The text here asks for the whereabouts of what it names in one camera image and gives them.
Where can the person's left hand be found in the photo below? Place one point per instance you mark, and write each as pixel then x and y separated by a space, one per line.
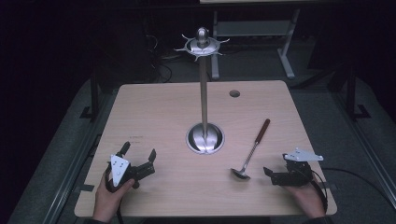
pixel 107 199

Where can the grey metal rail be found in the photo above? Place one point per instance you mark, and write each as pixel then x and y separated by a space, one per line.
pixel 370 155
pixel 71 174

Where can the metal utensil rack stand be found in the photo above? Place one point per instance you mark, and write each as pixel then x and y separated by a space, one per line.
pixel 204 93

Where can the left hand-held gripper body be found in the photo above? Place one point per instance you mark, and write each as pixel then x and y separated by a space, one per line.
pixel 120 169

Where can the white metal desk frame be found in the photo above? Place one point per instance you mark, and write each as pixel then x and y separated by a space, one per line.
pixel 252 28

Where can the person's right hand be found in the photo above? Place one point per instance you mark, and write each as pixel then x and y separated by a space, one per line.
pixel 306 199

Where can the black metal stand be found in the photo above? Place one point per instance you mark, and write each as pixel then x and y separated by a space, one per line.
pixel 351 93
pixel 94 93

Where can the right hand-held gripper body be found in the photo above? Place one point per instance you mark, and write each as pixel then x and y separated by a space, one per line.
pixel 295 171

